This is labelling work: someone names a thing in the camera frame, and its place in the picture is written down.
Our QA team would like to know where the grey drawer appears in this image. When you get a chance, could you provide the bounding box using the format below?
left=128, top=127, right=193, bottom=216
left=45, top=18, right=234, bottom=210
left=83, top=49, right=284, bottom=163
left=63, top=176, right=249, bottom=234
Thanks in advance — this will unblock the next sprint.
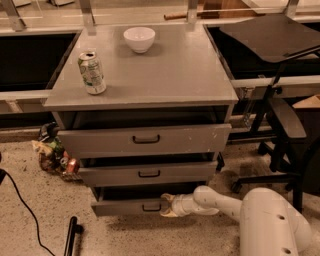
left=91, top=182, right=197, bottom=216
left=58, top=124, right=231, bottom=159
left=79, top=161, right=216, bottom=187

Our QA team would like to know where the grey drawer cabinet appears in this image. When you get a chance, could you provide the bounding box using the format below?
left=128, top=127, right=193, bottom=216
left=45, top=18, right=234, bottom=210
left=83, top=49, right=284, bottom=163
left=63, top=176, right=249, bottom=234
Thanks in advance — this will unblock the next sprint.
left=43, top=23, right=240, bottom=201

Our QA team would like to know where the grey top drawer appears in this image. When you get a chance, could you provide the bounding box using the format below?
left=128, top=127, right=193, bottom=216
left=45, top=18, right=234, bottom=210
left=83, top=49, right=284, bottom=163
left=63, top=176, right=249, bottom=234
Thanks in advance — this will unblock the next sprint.
left=58, top=124, right=231, bottom=159

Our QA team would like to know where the grey bottom drawer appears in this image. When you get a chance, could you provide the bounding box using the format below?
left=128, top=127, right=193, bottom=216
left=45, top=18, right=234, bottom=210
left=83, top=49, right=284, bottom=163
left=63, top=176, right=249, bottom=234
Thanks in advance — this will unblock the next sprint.
left=91, top=182, right=197, bottom=216

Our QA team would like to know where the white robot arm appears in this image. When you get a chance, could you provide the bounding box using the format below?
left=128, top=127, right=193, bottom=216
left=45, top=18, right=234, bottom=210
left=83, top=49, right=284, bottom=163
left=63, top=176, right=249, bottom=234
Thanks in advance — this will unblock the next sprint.
left=161, top=186, right=312, bottom=256

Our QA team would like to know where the black cable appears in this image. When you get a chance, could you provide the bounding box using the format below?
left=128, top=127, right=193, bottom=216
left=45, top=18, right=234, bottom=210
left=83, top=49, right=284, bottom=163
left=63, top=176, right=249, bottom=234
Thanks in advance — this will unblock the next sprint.
left=0, top=150, right=57, bottom=256

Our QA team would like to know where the green white soda can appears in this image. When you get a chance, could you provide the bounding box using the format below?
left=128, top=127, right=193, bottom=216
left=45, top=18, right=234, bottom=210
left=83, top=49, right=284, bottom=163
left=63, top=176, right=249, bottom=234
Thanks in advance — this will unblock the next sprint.
left=78, top=51, right=106, bottom=95

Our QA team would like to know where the wooden rolling pin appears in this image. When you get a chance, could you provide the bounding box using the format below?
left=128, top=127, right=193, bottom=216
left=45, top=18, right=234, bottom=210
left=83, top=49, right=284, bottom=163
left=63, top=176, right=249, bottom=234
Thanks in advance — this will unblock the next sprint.
left=163, top=12, right=203, bottom=21

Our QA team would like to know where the white ceramic bowl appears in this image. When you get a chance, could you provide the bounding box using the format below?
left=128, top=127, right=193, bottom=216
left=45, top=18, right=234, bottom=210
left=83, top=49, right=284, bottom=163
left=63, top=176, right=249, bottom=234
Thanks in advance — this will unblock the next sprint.
left=123, top=27, right=156, bottom=53

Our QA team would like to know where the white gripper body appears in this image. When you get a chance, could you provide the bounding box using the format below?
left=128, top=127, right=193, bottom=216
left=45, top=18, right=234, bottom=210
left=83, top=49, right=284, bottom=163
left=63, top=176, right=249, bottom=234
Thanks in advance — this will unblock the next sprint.
left=170, top=194, right=219, bottom=217

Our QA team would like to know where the black office chair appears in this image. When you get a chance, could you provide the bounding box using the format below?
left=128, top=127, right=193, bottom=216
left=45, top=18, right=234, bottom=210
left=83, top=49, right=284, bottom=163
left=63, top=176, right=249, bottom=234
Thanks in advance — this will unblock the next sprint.
left=220, top=14, right=320, bottom=210

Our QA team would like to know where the grey middle drawer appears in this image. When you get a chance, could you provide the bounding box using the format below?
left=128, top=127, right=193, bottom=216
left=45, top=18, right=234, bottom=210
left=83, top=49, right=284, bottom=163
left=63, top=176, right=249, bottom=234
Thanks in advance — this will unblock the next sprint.
left=79, top=161, right=216, bottom=187

